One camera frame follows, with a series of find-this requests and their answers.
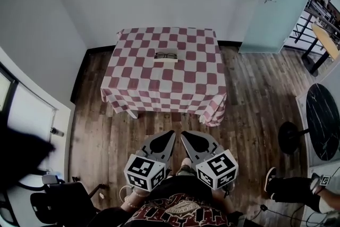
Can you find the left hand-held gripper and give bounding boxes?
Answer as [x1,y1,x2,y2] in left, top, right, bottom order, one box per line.
[124,130,176,191]

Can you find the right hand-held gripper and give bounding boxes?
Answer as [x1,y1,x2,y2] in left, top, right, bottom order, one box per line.
[181,130,238,191]

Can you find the white glasses case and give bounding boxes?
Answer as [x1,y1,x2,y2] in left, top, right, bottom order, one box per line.
[153,47,179,63]

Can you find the black glasses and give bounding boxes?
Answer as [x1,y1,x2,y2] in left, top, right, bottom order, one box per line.
[155,52,177,60]

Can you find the person's right forearm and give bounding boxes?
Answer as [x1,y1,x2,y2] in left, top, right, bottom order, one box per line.
[212,183,236,215]

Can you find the person's left forearm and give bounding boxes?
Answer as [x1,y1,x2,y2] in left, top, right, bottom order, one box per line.
[121,185,154,212]

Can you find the person's shoes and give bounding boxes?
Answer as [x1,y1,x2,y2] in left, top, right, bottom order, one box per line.
[175,157,198,176]

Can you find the red white checkered tablecloth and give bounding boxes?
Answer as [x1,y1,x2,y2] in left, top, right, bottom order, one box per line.
[100,26,228,128]

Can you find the black printed shirt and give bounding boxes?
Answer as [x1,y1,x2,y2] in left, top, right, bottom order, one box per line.
[90,174,248,227]

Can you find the silver door lever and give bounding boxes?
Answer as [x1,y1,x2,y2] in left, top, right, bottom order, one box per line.
[49,127,65,138]

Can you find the black office chair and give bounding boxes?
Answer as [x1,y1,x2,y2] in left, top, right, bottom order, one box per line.
[29,173,108,227]

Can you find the round black marble table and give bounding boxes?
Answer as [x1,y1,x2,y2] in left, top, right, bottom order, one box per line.
[278,83,340,162]

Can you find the white door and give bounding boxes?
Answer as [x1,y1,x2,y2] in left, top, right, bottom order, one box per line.
[7,81,72,187]

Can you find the frosted glass door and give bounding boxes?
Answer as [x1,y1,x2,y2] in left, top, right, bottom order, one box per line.
[237,0,321,55]

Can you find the round wooden table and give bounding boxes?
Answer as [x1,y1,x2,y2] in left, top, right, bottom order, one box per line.
[301,22,340,75]

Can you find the black metal railing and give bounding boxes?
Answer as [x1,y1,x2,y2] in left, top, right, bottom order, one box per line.
[288,0,340,47]

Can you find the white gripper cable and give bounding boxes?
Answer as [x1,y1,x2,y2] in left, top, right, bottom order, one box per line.
[118,184,135,204]

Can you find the bead bracelet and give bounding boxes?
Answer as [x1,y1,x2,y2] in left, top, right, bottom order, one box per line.
[124,194,143,209]

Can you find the black floor cable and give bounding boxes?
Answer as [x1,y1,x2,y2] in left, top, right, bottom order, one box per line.
[258,204,317,227]

